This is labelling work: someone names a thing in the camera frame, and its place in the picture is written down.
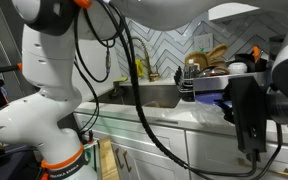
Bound black dish drying rack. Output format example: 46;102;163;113
174;66;267;101

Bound wooden cutting board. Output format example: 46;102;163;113
98;137;120;180

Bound white bowl in rack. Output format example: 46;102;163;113
228;62;247;75

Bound blue lunchbox lid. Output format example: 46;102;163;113
195;93;232;106

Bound white upper cabinet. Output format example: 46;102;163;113
208;3;260;22

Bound white lower cabinets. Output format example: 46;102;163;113
75;113;288;180

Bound stainless steel sink basin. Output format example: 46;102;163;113
98;85;181;108

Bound clear plastic lunchbox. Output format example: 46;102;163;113
172;103;230;127

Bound gold spring kitchen faucet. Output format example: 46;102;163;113
131;36;160;82

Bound gold cabinet handle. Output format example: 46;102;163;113
237;158;288;177

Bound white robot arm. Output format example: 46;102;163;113
0;0;288;180

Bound white wall outlet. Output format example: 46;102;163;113
194;33;213;52

